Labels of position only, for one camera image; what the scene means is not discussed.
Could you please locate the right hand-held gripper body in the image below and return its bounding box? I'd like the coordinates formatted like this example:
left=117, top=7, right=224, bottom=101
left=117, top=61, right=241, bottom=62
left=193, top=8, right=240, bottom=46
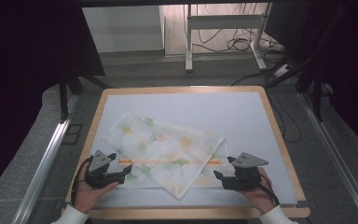
left=221, top=151, right=270, bottom=192

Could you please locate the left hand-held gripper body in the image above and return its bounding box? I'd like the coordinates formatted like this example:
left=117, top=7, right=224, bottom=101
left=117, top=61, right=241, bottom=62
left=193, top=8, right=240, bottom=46
left=83, top=149, right=127, bottom=189

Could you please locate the white leaf-print cloth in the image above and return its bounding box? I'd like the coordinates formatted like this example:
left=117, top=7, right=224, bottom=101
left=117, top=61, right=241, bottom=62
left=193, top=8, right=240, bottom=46
left=102, top=111, right=236, bottom=201

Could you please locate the person's right hand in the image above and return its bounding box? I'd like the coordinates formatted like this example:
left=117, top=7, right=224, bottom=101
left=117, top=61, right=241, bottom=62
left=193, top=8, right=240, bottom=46
left=241, top=167, right=276, bottom=216

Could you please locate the person's left hand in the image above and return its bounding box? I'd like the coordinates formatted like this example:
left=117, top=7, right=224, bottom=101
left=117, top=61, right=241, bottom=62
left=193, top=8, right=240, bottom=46
left=73, top=164, right=120, bottom=215

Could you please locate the black floor plate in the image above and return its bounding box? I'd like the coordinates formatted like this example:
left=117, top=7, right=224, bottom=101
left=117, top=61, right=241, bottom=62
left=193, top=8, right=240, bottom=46
left=62, top=123, right=84, bottom=146

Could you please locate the white table mat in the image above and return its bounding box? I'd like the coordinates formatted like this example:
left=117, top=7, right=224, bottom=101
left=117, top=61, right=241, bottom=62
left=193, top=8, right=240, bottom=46
left=88, top=91, right=298, bottom=209

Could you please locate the black metal stand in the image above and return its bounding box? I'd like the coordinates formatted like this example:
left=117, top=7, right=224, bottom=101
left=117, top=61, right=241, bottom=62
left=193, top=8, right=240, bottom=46
left=58, top=73, right=110, bottom=123
left=266, top=55, right=324, bottom=123

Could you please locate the wooden table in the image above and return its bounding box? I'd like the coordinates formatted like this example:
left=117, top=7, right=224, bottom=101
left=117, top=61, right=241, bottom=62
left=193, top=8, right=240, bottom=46
left=61, top=86, right=311, bottom=220

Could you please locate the white power strip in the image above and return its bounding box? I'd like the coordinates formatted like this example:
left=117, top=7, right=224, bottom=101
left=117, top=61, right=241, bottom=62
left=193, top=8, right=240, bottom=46
left=274, top=63, right=293, bottom=78

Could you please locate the white panel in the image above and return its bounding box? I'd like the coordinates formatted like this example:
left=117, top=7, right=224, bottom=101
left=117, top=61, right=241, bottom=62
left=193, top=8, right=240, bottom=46
left=82, top=5, right=165, bottom=54

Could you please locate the dark curtain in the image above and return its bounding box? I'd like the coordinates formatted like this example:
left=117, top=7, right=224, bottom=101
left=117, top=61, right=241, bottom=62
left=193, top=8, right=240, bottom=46
left=0, top=0, right=106, bottom=202
left=304, top=0, right=358, bottom=157

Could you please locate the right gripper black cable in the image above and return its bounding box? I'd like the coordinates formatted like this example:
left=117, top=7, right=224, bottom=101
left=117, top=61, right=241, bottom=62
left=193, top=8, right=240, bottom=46
left=256, top=173, right=281, bottom=206

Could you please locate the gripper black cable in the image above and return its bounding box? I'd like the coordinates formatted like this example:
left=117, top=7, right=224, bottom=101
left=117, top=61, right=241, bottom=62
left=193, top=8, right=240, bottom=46
left=256, top=173, right=281, bottom=206
left=70, top=156, right=94, bottom=206

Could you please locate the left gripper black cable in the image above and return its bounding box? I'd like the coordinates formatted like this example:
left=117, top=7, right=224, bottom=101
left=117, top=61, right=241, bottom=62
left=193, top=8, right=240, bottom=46
left=70, top=156, right=94, bottom=206

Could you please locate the aluminium rail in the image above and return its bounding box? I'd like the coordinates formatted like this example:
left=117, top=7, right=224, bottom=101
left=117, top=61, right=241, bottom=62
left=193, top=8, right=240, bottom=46
left=11, top=92, right=82, bottom=224
left=297, top=91, right=358, bottom=224

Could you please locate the thin black floor cable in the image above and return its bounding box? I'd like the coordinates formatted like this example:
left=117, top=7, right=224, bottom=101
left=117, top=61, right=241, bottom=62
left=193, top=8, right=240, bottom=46
left=268, top=90, right=303, bottom=145

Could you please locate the bundle of black floor cables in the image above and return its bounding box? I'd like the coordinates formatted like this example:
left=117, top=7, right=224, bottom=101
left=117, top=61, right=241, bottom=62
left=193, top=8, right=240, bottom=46
left=195, top=28, right=262, bottom=53

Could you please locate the white desk frame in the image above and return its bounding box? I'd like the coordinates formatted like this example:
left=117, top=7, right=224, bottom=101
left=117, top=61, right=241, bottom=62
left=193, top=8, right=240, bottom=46
left=185, top=3, right=273, bottom=73

